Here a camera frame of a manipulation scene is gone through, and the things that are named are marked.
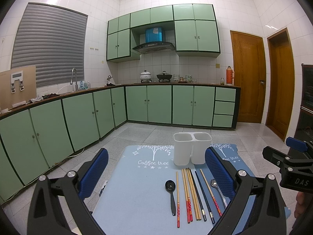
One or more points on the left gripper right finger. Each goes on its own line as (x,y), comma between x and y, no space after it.
(256,204)

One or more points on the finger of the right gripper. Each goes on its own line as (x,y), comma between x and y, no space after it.
(276,157)
(296,144)

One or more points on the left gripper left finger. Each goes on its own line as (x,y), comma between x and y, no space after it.
(46,215)

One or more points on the black chopstick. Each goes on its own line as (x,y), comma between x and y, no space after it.
(201,209)
(206,200)

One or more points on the metal spoon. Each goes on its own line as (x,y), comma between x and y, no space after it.
(215,185)

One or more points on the plain bamboo chopstick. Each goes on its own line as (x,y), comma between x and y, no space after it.
(194,197)

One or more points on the red-end bamboo chopstick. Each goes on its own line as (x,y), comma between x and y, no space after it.
(178,202)
(211,193)
(186,195)

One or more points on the black plastic spoon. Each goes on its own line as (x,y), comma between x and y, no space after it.
(170,187)

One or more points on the chrome kitchen faucet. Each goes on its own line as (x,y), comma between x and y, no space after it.
(73,80)

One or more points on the person right hand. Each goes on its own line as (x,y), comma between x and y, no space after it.
(303,200)

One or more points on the dark glass cabinet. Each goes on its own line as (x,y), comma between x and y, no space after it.
(305,123)

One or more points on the wooden door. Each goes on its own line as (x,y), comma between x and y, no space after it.
(250,75)
(281,84)

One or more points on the white double utensil holder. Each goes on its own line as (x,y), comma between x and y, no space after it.
(191,146)

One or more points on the orange thermos flask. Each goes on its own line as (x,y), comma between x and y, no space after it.
(229,75)

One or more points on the cardboard box with fittings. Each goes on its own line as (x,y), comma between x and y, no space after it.
(18,86)

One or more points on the black wok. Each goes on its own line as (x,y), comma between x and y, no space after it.
(164,77)

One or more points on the white cooking pot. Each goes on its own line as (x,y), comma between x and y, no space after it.
(145,77)

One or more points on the grey window blind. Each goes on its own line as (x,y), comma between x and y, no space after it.
(52,39)

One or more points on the black range hood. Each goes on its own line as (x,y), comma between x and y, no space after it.
(154,42)

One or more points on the green upper wall cabinets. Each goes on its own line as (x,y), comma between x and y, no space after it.
(187,29)

